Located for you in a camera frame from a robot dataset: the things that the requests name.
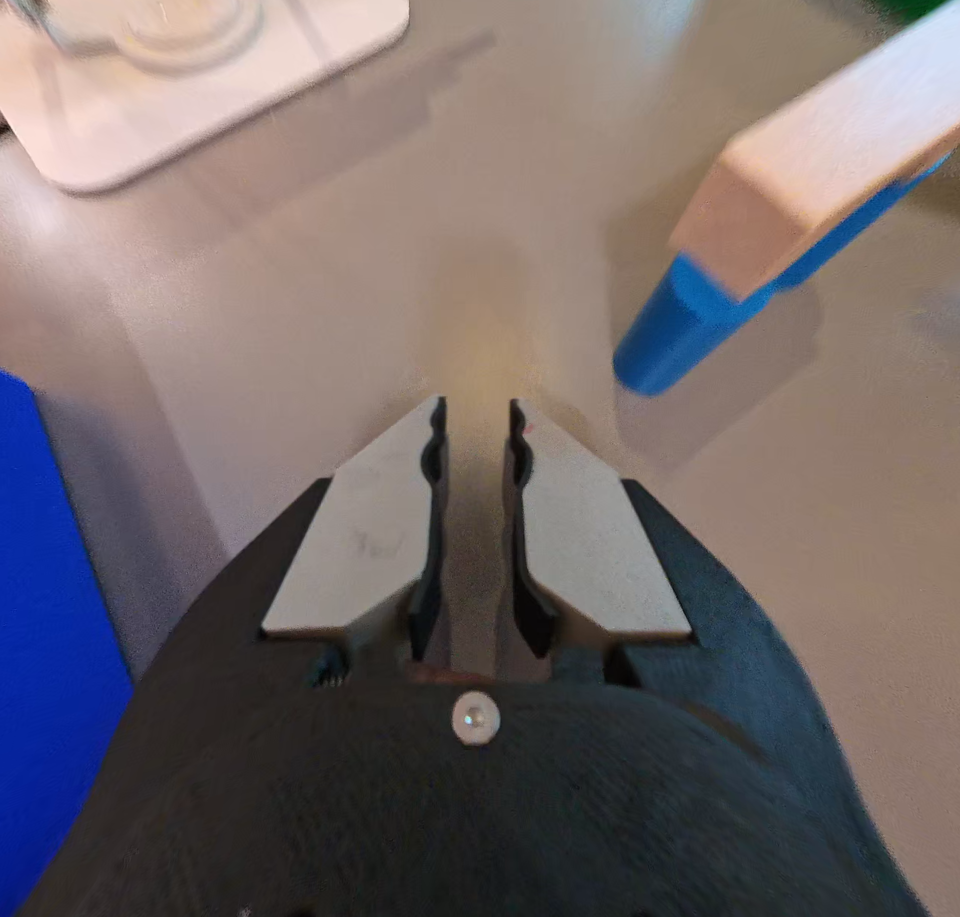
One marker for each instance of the natural wooden plank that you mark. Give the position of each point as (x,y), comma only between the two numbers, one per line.
(825,152)

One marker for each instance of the blue plastic bin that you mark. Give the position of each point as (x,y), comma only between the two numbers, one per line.
(52,632)

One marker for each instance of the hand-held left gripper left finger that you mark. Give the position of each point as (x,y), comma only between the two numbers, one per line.
(345,549)

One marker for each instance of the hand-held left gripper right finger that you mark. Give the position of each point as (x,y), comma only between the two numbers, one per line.
(592,549)

